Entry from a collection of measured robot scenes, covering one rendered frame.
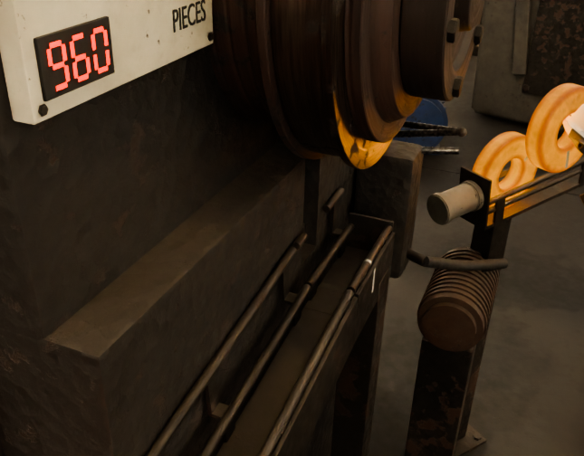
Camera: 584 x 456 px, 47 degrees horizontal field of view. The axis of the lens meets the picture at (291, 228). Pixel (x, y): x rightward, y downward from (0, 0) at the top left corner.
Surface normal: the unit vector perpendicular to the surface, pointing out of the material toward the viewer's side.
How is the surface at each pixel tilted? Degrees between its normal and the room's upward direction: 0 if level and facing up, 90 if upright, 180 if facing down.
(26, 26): 90
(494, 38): 90
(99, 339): 0
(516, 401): 0
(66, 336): 0
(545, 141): 88
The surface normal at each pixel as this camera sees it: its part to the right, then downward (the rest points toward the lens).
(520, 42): -0.60, 0.38
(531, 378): 0.03, -0.87
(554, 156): 0.54, 0.40
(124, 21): 0.92, 0.21
